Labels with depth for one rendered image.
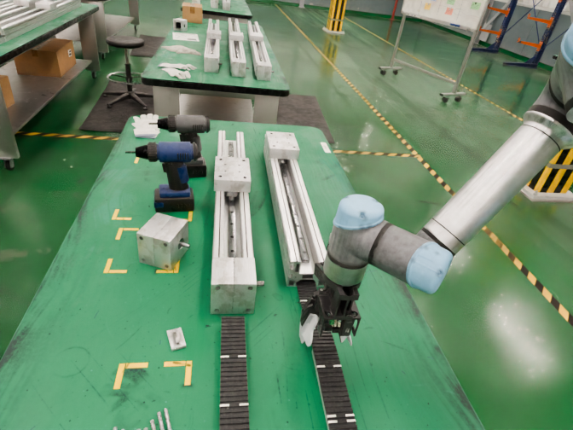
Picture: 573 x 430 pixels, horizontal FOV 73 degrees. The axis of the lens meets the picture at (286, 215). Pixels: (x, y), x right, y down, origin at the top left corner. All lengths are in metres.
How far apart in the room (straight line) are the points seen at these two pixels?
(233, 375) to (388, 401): 0.31
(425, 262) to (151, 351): 0.57
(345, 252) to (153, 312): 0.49
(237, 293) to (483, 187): 0.54
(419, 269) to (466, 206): 0.18
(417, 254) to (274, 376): 0.40
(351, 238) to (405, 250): 0.09
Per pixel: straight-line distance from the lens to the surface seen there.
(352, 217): 0.62
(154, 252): 1.04
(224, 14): 5.70
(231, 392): 0.79
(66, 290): 1.05
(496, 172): 0.76
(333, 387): 0.82
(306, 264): 1.03
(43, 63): 4.63
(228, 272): 0.90
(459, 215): 0.74
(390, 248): 0.62
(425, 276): 0.62
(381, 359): 0.93
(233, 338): 0.86
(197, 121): 1.38
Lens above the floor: 1.48
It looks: 33 degrees down
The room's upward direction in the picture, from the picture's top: 9 degrees clockwise
